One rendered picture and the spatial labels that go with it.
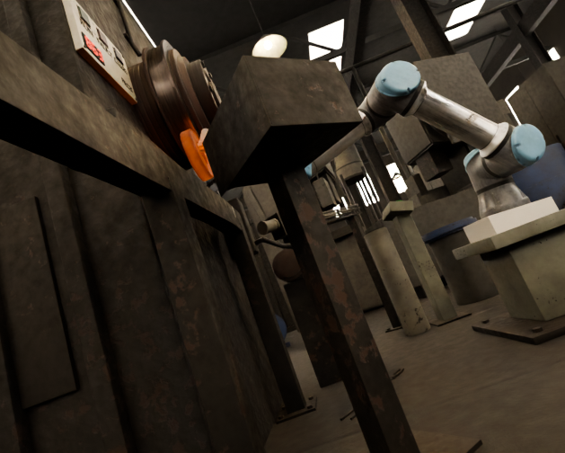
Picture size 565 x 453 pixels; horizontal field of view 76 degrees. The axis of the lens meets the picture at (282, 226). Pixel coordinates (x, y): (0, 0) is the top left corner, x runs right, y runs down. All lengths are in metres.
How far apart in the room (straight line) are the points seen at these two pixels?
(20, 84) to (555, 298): 1.31
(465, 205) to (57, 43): 3.24
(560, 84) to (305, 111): 5.29
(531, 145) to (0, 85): 1.21
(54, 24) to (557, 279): 1.52
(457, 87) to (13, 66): 4.68
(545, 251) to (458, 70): 3.92
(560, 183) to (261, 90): 3.81
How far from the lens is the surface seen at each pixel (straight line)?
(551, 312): 1.33
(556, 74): 5.87
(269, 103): 0.61
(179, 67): 1.33
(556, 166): 4.28
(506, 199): 1.35
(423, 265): 1.87
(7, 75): 0.42
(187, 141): 1.06
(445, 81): 4.85
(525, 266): 1.30
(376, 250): 1.80
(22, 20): 1.16
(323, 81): 0.71
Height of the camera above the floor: 0.31
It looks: 12 degrees up
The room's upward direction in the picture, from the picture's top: 21 degrees counter-clockwise
